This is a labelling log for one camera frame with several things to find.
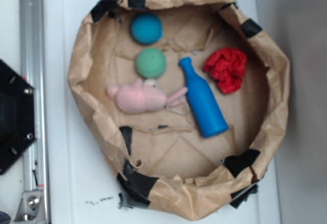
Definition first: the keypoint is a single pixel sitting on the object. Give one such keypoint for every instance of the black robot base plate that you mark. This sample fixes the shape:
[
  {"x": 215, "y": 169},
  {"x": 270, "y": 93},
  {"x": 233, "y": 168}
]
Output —
[{"x": 17, "y": 116}]

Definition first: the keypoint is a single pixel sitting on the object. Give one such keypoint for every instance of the blue round ball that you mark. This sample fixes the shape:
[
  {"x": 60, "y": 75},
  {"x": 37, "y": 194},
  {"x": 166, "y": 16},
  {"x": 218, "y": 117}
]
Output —
[{"x": 146, "y": 28}]

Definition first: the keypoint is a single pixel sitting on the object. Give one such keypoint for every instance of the aluminium frame rail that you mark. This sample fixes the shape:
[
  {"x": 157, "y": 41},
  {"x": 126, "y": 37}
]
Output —
[{"x": 36, "y": 175}]

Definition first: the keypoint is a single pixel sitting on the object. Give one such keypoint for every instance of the brown paper bin with tape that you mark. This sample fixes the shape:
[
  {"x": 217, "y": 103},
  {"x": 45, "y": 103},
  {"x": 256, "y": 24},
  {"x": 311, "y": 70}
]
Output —
[{"x": 160, "y": 159}]

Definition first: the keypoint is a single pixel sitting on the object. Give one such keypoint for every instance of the green knitted ball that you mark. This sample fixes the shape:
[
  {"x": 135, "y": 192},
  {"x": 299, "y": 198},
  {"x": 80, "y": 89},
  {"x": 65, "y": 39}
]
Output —
[{"x": 151, "y": 63}]

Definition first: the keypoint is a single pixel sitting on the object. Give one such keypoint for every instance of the blue plastic bottle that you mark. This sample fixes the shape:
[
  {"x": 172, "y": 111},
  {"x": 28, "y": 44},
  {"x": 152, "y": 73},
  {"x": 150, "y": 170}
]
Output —
[{"x": 206, "y": 111}]

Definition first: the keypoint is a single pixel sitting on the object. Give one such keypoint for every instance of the pink knitted plush toy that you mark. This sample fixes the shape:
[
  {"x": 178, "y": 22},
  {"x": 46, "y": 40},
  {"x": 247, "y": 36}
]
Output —
[{"x": 144, "y": 96}]

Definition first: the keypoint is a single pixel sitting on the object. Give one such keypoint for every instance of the metal corner bracket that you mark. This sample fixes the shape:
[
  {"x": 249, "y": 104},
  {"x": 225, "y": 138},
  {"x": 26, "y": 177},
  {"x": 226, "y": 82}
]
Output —
[{"x": 31, "y": 208}]

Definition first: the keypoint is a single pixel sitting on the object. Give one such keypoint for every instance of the red crumpled cloth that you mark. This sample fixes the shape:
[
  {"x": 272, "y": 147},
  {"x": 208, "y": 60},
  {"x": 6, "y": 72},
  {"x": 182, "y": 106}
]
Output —
[{"x": 227, "y": 67}]

